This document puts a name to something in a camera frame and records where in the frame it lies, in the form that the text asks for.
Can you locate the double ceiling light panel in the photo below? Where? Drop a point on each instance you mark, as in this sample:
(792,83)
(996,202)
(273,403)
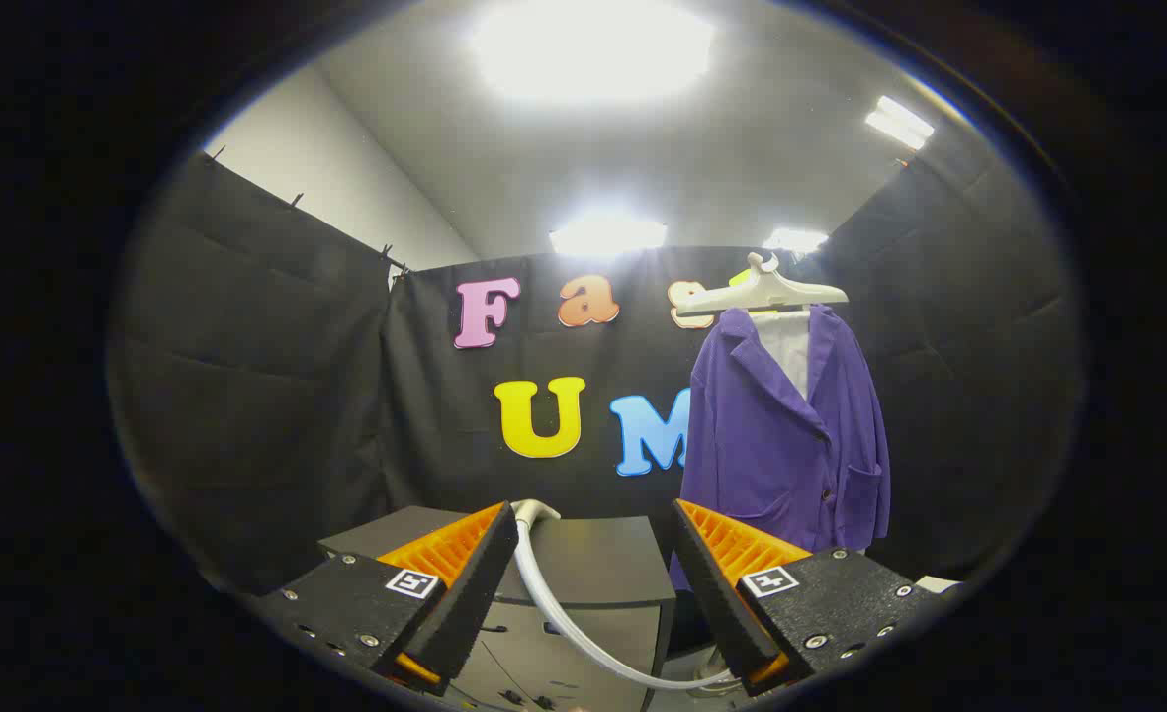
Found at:
(900,124)

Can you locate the grey cabinet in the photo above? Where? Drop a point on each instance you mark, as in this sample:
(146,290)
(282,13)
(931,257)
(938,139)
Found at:
(593,564)

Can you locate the small ceiling light panel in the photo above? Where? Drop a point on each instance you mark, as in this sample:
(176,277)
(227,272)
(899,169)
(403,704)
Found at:
(794,239)

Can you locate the white plastic clothes hanger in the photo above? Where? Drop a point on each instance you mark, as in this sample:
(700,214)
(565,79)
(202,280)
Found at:
(757,292)

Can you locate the large ceiling light panel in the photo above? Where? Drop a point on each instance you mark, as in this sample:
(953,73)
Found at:
(593,44)

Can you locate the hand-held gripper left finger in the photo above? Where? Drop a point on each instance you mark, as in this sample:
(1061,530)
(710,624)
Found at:
(470,603)

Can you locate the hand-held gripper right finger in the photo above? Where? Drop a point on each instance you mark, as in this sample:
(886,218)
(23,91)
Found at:
(717,593)

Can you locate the white garment steamer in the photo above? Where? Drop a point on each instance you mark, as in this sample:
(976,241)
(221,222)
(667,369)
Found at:
(554,613)

